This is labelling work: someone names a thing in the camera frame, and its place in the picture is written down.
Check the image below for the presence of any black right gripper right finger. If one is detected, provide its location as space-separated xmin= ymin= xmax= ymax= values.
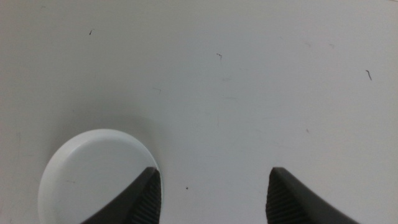
xmin=266 ymin=167 xmax=361 ymax=224

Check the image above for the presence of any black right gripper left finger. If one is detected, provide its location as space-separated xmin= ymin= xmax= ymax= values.
xmin=80 ymin=167 xmax=162 ymax=224

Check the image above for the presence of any white shallow bowl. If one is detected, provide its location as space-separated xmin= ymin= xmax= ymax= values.
xmin=37 ymin=129 xmax=164 ymax=224

